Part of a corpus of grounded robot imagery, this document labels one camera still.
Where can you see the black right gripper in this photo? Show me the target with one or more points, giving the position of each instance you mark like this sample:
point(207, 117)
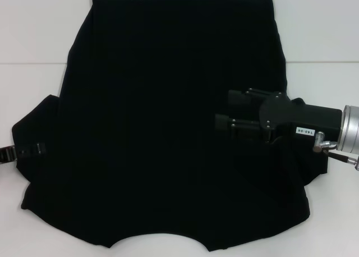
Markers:
point(308, 116)

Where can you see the black t-shirt white print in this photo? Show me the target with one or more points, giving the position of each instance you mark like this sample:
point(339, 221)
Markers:
point(154, 100)

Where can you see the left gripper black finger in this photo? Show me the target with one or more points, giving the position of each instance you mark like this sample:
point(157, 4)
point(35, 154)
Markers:
point(8, 154)

